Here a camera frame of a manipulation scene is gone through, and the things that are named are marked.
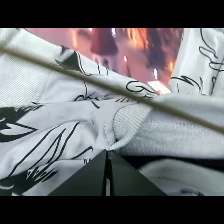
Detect brown clothes hanger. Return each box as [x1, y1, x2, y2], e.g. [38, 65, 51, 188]
[0, 43, 224, 134]

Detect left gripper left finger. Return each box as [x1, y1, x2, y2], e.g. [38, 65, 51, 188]
[48, 149, 109, 197]

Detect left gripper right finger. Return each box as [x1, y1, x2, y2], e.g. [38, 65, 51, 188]
[106, 150, 168, 197]

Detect pale purple printed shirt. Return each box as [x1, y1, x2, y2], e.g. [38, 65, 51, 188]
[0, 28, 224, 197]

